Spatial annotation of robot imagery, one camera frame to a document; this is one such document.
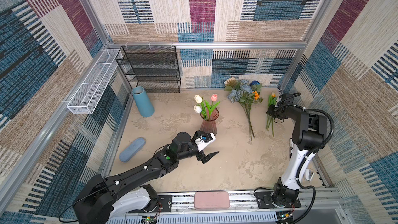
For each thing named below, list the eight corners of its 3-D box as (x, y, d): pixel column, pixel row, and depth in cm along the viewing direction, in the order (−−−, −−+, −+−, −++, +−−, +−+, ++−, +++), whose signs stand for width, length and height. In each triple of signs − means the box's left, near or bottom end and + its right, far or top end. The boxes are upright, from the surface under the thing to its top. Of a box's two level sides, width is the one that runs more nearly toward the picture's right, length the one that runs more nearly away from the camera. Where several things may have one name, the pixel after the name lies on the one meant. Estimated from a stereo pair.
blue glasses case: (117, 157, 90) (115, 155, 88) (142, 137, 99) (140, 134, 96) (123, 164, 88) (121, 162, 85) (148, 142, 96) (146, 140, 93)
